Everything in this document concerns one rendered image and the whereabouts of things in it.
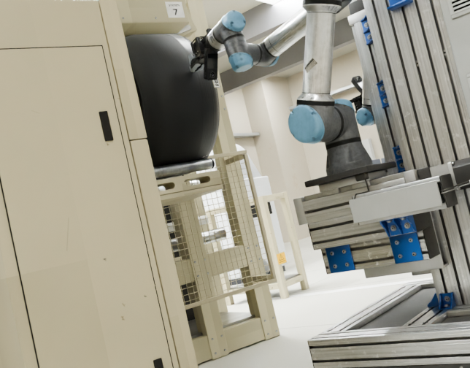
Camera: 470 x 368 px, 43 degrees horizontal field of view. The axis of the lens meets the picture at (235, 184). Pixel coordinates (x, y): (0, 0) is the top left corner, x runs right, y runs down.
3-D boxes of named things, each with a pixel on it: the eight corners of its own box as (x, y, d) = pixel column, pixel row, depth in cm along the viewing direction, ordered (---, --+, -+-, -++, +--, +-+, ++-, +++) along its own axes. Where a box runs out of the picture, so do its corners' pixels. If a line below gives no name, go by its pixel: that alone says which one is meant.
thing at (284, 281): (286, 298, 452) (262, 196, 457) (226, 306, 488) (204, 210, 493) (309, 288, 479) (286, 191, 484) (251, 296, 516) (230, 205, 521)
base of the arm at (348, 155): (381, 163, 194) (374, 134, 195) (360, 167, 183) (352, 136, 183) (340, 174, 204) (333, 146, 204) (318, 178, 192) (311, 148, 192)
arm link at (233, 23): (231, 31, 196) (223, 8, 197) (216, 47, 205) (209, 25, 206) (251, 30, 200) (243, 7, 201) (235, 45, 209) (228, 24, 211)
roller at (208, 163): (130, 171, 228) (132, 182, 228) (134, 169, 224) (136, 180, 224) (208, 159, 247) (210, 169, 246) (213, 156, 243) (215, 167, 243)
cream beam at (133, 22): (68, 23, 256) (60, -10, 257) (52, 45, 278) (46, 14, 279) (190, 22, 289) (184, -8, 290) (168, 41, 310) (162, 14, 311)
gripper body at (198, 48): (206, 44, 224) (221, 28, 214) (212, 64, 223) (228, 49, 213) (188, 44, 220) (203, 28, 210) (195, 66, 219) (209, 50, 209)
